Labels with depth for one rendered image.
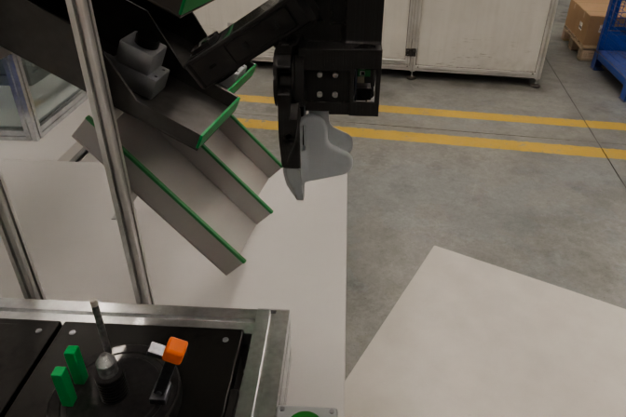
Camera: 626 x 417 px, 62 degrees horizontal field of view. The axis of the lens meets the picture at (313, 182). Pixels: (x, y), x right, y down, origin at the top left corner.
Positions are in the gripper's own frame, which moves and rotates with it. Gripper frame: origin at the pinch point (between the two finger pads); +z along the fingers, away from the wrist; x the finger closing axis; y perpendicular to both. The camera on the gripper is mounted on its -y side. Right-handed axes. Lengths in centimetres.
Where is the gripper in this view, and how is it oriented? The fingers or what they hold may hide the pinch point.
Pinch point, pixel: (292, 185)
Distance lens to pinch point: 47.9
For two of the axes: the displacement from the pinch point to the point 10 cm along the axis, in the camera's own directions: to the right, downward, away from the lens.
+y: 10.0, 0.3, -0.5
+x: 0.6, -5.1, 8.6
